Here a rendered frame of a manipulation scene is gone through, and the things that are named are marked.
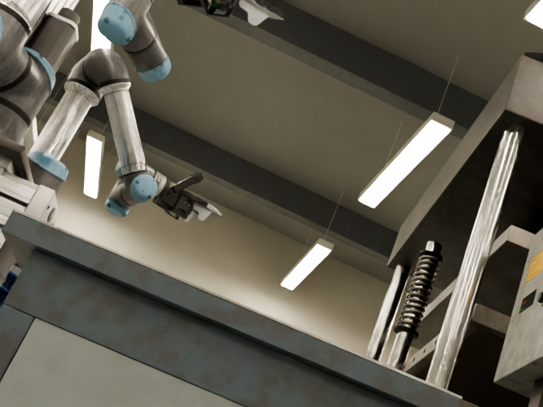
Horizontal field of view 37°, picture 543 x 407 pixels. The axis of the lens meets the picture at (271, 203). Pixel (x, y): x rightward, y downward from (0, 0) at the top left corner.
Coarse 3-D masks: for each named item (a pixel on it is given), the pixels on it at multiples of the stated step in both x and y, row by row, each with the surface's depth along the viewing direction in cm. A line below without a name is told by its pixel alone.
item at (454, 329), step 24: (504, 144) 220; (504, 168) 216; (504, 192) 214; (480, 216) 211; (480, 240) 207; (480, 264) 204; (456, 288) 203; (384, 312) 319; (456, 312) 199; (384, 336) 315; (456, 336) 196; (432, 360) 195; (456, 360) 194
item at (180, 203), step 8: (168, 184) 256; (168, 192) 258; (184, 192) 259; (160, 200) 256; (168, 200) 257; (176, 200) 259; (184, 200) 258; (168, 208) 259; (176, 208) 256; (184, 208) 258; (176, 216) 264; (184, 216) 258
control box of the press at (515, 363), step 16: (528, 256) 199; (528, 272) 194; (528, 288) 189; (528, 304) 184; (512, 320) 191; (528, 320) 179; (512, 336) 186; (528, 336) 175; (512, 352) 181; (528, 352) 171; (512, 368) 177; (528, 368) 171; (512, 384) 183; (528, 384) 179
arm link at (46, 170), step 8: (32, 152) 222; (40, 152) 220; (32, 160) 219; (40, 160) 219; (48, 160) 219; (56, 160) 220; (32, 168) 218; (40, 168) 218; (48, 168) 219; (56, 168) 220; (64, 168) 222; (32, 176) 216; (40, 176) 217; (48, 176) 218; (56, 176) 219; (64, 176) 223; (40, 184) 216; (48, 184) 218; (56, 184) 220; (56, 192) 221
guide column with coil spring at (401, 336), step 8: (432, 248) 287; (440, 248) 288; (424, 264) 285; (432, 272) 284; (416, 280) 283; (424, 280) 282; (424, 288) 281; (416, 296) 279; (408, 312) 277; (408, 320) 276; (416, 320) 276; (400, 336) 273; (408, 336) 273; (400, 344) 272; (408, 344) 272; (392, 352) 272; (400, 352) 270; (392, 360) 270; (400, 360) 269; (400, 368) 269
